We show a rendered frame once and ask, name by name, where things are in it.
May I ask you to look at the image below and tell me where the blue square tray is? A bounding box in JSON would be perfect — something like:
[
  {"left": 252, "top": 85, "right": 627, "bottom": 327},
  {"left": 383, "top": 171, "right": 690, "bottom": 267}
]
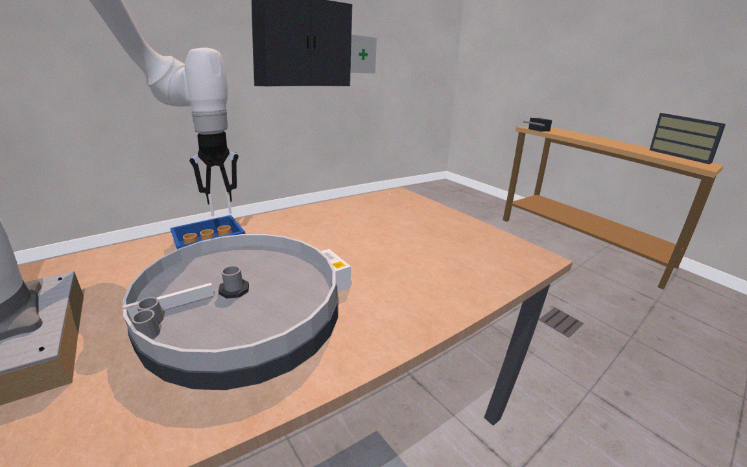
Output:
[{"left": 170, "top": 215, "right": 246, "bottom": 249}]

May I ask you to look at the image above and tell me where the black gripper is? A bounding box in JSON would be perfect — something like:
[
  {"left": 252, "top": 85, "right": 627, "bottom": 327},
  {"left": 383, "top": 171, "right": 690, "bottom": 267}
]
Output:
[{"left": 189, "top": 131, "right": 239, "bottom": 216}]

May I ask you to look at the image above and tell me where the grey metal bushing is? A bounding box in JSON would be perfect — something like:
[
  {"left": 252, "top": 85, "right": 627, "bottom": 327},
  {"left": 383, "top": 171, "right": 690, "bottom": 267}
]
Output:
[
  {"left": 132, "top": 309, "right": 160, "bottom": 339},
  {"left": 222, "top": 265, "right": 243, "bottom": 292},
  {"left": 137, "top": 297, "right": 163, "bottom": 324}
]

